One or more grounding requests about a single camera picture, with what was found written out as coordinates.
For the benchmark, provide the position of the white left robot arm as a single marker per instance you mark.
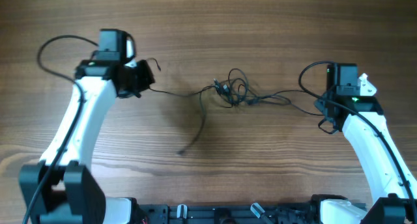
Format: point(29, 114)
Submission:
point(60, 187)

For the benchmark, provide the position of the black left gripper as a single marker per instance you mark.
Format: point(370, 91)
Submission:
point(148, 80)

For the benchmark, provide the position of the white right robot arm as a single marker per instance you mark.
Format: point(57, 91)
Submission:
point(349, 103)

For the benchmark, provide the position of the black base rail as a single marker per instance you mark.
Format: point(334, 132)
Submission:
point(283, 213)

